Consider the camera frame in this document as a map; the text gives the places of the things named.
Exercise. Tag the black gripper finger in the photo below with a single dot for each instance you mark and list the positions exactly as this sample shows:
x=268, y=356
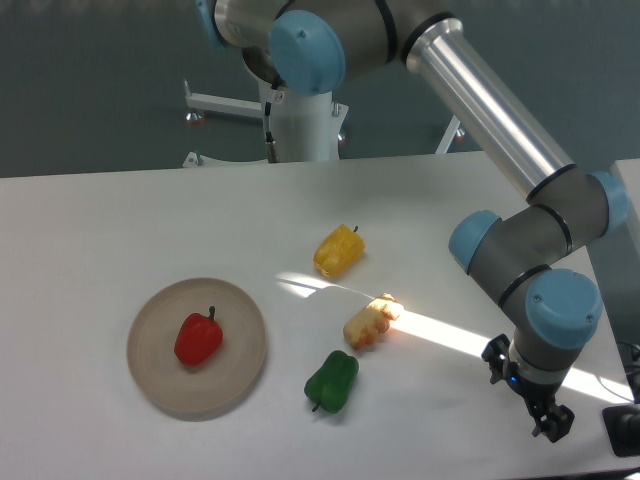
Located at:
x=559, y=422
x=536, y=410

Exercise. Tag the black device at edge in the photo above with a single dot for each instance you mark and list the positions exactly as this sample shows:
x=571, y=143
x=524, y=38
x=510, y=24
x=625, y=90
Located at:
x=622, y=426

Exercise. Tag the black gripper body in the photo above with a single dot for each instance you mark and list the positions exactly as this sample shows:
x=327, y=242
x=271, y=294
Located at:
x=535, y=386

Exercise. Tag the red toy bell pepper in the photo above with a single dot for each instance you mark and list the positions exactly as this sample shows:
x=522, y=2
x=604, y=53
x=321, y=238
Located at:
x=198, y=339

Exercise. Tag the orange toy bell pepper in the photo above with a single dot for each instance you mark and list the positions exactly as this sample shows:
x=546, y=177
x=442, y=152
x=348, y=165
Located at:
x=364, y=328

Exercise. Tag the yellow toy bell pepper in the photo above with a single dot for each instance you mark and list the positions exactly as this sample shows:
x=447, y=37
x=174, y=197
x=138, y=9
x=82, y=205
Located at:
x=339, y=251

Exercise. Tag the green toy bell pepper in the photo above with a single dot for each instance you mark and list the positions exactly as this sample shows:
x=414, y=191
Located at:
x=330, y=386

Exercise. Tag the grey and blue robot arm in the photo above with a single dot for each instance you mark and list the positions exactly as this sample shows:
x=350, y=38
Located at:
x=312, y=47

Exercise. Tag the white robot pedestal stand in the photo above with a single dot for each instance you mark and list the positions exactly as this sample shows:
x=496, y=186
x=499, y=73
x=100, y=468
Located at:
x=295, y=128

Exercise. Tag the beige round plate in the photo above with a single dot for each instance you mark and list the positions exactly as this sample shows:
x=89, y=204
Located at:
x=220, y=383

